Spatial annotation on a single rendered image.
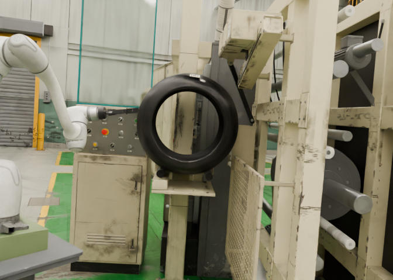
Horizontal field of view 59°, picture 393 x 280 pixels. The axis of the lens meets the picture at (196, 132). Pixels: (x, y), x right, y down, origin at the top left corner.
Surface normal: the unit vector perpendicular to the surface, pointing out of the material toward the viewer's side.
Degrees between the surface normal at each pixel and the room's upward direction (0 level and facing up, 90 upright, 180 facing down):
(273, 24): 72
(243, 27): 90
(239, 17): 90
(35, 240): 90
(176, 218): 90
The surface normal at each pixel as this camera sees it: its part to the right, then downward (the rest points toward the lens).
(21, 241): 0.76, 0.08
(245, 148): 0.04, 0.06
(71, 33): 0.33, 0.07
